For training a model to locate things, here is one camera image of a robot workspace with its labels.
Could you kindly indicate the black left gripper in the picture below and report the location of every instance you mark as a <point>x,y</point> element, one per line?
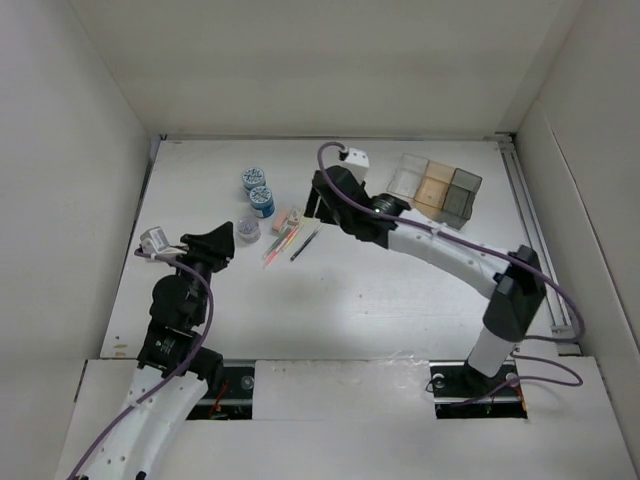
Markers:
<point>215,247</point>

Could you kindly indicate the yellow highlighter pen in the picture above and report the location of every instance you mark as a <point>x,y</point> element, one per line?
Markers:
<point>285,245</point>

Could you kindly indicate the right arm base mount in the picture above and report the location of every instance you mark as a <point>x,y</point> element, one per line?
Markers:
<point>459,392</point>

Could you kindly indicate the green highlighter pen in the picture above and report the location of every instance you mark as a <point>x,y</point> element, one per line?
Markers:
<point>282,237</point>

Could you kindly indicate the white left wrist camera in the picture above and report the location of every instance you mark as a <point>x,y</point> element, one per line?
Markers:
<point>154,241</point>

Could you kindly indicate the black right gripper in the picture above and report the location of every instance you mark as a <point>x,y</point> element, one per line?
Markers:
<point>312,203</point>

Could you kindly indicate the clear plastic bin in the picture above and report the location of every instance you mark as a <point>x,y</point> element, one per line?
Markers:
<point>407,176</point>

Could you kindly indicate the pink highlighter pen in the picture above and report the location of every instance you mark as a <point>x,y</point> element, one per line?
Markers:
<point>267,262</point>

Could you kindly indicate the black pen refill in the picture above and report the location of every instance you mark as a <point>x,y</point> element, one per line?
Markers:
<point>306,242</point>

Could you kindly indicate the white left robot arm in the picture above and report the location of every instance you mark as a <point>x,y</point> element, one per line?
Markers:
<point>174,370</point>

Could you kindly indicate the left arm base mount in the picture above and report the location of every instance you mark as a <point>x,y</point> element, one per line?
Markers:
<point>232,399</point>

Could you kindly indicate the clear jar of paper clips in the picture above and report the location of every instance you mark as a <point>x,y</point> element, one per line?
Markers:
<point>248,229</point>

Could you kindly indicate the grey plastic bin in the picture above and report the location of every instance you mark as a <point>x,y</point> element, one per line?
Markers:
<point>457,207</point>

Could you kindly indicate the pink mini stapler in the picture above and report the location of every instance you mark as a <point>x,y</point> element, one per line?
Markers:
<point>280,221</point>

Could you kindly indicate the aluminium rail on right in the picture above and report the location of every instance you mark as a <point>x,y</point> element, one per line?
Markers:
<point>560,318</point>

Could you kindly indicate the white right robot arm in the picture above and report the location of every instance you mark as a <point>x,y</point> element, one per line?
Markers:
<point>507,279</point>

